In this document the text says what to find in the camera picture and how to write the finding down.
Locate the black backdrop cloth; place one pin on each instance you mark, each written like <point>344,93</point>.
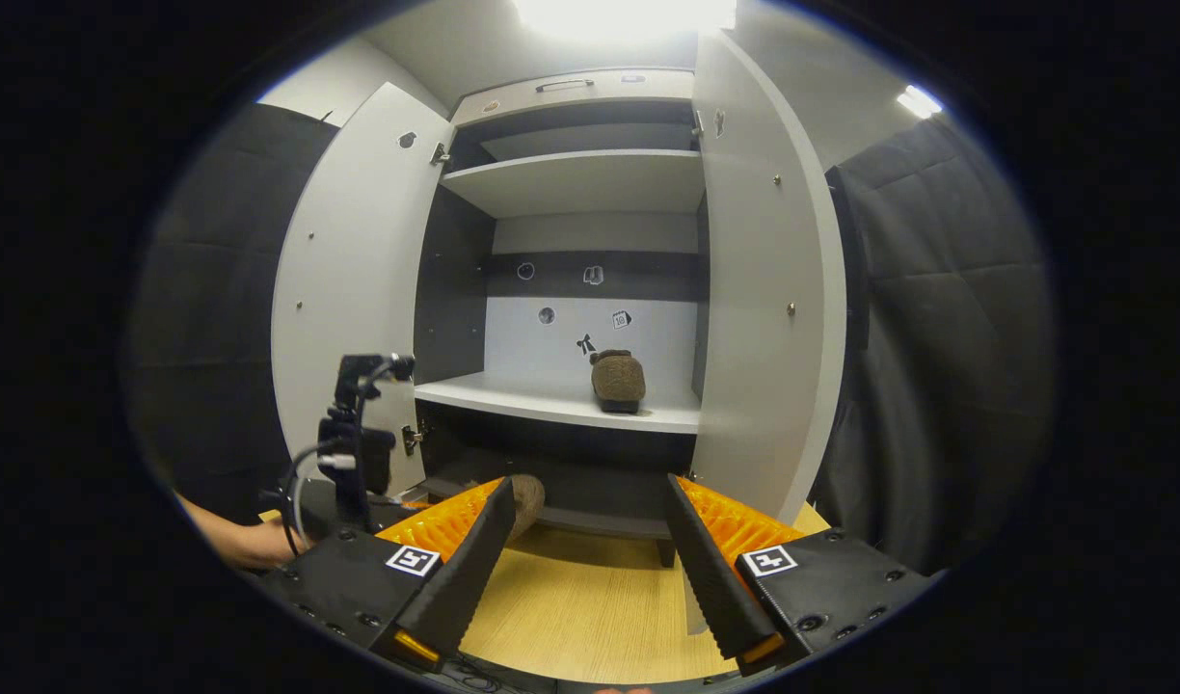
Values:
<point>937,337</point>

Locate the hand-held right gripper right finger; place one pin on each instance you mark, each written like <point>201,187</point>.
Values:
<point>710,569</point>

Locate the large ceiling light panel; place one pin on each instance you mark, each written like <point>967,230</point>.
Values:
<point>624,14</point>

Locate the brown fuzzy shoe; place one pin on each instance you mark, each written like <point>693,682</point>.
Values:
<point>619,381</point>
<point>527,506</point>

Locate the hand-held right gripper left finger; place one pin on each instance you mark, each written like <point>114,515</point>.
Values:
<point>465,569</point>

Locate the grey cabinet drawer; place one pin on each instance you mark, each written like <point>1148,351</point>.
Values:
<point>648,92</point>

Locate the grey shoe cabinet door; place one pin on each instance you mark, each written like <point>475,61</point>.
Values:
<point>754,289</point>
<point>349,270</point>

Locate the small ceiling light panel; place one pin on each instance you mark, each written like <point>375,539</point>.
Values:
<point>920,101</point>

